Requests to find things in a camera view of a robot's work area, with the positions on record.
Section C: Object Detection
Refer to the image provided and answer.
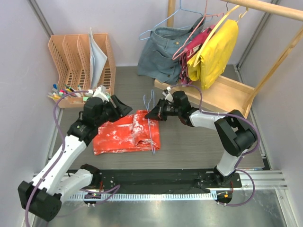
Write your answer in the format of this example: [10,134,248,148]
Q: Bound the yellow wooden hanger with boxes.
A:
[193,5,240,67]

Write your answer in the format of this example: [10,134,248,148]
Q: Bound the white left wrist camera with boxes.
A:
[85,85,110,102]

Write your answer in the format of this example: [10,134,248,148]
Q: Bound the bunch of coloured pens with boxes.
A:
[47,84,84,103]

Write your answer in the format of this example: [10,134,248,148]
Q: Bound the white papers in organizer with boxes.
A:
[89,28,107,89]

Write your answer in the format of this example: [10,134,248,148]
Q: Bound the orange plastic file organizer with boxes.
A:
[48,33,116,95]

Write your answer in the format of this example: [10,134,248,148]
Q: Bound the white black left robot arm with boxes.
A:
[18,95,132,226]

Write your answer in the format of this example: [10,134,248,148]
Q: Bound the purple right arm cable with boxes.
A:
[169,84,261,207]

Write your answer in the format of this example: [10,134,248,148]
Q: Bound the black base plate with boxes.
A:
[84,169,242,194]

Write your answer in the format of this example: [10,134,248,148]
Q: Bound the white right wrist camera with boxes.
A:
[162,87,173,103]

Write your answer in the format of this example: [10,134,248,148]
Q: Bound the blue denim shorts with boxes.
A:
[137,17,204,85]

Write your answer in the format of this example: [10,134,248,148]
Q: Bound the pink wire hanger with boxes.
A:
[172,1,224,60]

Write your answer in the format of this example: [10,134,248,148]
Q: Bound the magenta patterned garment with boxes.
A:
[178,24,216,87]

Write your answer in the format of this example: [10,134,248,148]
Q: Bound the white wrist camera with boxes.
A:
[85,85,110,102]
[162,87,173,103]

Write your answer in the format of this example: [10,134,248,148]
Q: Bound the wooden clothes rack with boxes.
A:
[154,0,303,117]

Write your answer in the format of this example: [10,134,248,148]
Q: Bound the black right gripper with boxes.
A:
[145,98,181,122]

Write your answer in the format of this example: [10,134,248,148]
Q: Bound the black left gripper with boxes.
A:
[96,95,132,126]

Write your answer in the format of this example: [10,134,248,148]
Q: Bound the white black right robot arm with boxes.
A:
[145,90,260,187]

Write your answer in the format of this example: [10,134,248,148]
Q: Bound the orange tie-dye trousers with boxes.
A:
[92,110,161,156]

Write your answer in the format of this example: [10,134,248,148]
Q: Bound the blue wire hanger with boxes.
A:
[138,0,205,41]
[143,89,157,156]

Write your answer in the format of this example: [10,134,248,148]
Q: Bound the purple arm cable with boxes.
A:
[23,89,121,227]
[169,84,261,207]

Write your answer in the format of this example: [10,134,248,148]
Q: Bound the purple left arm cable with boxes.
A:
[23,89,121,227]

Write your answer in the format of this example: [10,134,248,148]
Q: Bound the yellow garment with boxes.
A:
[187,19,239,90]

